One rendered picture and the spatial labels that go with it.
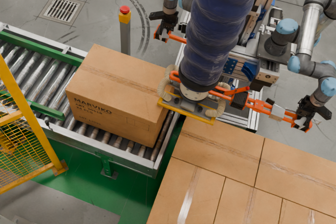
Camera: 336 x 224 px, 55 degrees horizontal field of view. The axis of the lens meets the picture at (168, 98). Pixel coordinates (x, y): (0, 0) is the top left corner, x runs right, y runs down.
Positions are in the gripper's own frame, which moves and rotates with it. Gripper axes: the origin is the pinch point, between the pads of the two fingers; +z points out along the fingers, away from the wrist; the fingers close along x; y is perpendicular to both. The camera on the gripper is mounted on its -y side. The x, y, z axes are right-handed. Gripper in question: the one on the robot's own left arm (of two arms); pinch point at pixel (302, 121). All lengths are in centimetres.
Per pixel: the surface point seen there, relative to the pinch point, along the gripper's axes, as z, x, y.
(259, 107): -1.3, 2.3, 23.8
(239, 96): -1.5, 0.4, 35.7
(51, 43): 60, -27, 182
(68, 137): 60, 38, 129
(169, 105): 11, 14, 70
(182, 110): 11, 15, 62
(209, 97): 6, 3, 51
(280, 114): -1.4, 1.8, 12.2
